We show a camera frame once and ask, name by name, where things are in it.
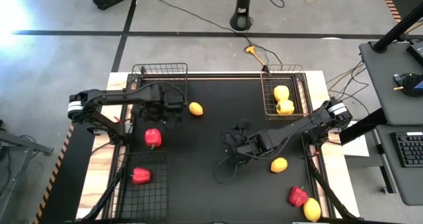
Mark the black laptop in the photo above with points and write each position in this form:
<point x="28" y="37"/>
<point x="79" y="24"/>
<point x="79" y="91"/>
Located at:
<point x="417" y="50"/>

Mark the yellow bell pepper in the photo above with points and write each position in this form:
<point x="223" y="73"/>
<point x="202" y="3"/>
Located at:
<point x="281" y="92"/>
<point x="285" y="107"/>

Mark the black pole stand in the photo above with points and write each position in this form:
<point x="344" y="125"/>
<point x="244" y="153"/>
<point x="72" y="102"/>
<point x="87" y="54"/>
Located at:
<point x="242" y="16"/>

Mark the grey desk top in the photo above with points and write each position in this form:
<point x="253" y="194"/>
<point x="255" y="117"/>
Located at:
<point x="406" y="184"/>
<point x="383" y="85"/>

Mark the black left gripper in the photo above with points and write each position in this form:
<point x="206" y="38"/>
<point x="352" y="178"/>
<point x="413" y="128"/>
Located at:
<point x="155" y="101"/>

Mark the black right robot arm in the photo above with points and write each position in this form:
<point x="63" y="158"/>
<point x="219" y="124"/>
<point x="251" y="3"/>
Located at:
<point x="297" y="126"/>

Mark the black slanted pole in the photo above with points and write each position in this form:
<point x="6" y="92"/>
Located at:
<point x="400" y="27"/>

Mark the black round device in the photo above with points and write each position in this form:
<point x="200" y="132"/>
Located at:
<point x="409" y="84"/>

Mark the yellow lemon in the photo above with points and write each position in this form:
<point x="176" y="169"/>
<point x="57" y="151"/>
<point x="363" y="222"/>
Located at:
<point x="279" y="164"/>
<point x="196" y="108"/>
<point x="312" y="209"/>

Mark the red bell pepper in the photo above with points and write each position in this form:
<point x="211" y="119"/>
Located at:
<point x="298" y="196"/>
<point x="141" y="175"/>
<point x="153" y="138"/>

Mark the black table mat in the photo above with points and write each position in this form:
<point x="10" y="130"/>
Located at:
<point x="205" y="191"/>

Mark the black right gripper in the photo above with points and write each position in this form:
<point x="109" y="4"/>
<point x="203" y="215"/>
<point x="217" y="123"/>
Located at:
<point x="249" y="146"/>

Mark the black keyboard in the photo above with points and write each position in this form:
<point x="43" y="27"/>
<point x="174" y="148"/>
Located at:
<point x="409" y="149"/>

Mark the white paper sheet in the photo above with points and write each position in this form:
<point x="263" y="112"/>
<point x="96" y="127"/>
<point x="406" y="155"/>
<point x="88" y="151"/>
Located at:
<point x="358" y="146"/>

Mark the yellow power plug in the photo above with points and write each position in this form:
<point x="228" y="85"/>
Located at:
<point x="252" y="49"/>

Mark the grey table leg frame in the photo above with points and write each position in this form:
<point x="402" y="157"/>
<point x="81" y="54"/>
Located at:
<point x="20" y="141"/>

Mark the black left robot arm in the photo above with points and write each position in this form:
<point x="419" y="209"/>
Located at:
<point x="109" y="96"/>

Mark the black desk support bar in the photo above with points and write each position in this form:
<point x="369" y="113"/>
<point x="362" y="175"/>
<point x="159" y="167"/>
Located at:
<point x="363" y="126"/>

